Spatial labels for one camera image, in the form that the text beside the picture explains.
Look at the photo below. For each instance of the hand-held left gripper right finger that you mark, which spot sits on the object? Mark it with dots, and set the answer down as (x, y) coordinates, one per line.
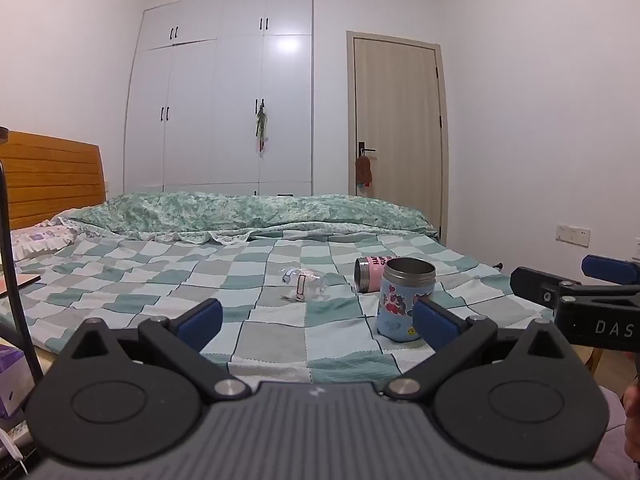
(434, 327)

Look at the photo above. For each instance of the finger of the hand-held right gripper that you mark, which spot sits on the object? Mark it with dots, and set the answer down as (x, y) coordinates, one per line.
(535, 284)
(610, 269)

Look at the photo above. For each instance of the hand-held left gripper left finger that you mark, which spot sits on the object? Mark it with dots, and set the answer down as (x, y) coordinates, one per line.
(202, 324)

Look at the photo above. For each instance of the pink printed steel cup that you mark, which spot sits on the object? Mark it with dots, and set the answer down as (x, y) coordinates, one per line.
(369, 275)

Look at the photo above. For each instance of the person's right forearm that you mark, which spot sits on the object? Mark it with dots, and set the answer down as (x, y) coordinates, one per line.
(632, 420)

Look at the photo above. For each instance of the blue cartoon steel cup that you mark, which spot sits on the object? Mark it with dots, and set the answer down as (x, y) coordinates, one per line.
(395, 305)

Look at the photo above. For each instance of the checked green bed sheet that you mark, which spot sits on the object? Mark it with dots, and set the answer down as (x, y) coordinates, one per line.
(210, 275)

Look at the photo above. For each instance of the person's grey trousers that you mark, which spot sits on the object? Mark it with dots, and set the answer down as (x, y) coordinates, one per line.
(612, 425)

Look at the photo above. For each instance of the green floral duvet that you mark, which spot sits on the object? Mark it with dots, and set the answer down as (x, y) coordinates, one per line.
(250, 212)

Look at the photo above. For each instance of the brown hanging plush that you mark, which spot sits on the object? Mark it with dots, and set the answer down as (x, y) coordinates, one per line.
(363, 170)

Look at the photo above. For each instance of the purple floral pillow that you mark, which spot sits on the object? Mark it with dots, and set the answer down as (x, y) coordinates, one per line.
(37, 241)

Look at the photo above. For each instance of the black stand pole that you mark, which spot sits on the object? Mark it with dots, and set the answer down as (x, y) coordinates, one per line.
(17, 300)

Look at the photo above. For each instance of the pink flat book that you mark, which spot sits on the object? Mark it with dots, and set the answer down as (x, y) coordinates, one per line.
(17, 284)

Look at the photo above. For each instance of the beige door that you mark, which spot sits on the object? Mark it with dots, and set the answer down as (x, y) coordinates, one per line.
(397, 135)

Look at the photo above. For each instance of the purple tissue box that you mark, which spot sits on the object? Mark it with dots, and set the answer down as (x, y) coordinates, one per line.
(10, 382)

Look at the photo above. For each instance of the green hanging ornament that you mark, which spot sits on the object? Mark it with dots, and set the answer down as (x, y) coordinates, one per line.
(261, 127)

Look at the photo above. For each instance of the wooden headboard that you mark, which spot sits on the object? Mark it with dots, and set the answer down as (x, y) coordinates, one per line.
(50, 180)

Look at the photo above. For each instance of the white wardrobe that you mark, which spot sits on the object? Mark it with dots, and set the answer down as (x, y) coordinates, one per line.
(210, 100)

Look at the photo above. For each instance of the white wall socket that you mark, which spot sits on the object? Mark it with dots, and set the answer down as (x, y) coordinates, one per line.
(572, 235)

